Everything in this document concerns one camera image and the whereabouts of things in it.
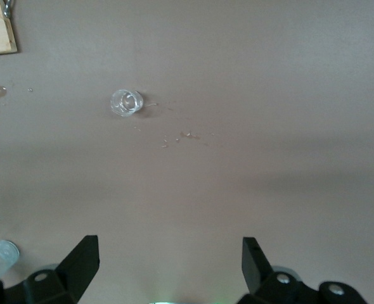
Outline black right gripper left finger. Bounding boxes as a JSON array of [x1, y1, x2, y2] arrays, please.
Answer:
[[0, 234, 100, 304]]

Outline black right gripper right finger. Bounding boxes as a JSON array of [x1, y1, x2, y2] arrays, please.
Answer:
[[242, 236, 369, 304]]

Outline clear glass cup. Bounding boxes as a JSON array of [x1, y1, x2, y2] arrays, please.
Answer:
[[109, 89, 144, 118]]

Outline green sleeved glass bottle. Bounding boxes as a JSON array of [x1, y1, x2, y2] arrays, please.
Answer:
[[0, 239, 20, 280]]

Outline small liquid droplets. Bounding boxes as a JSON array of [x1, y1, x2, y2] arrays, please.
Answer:
[[160, 130, 201, 149]]

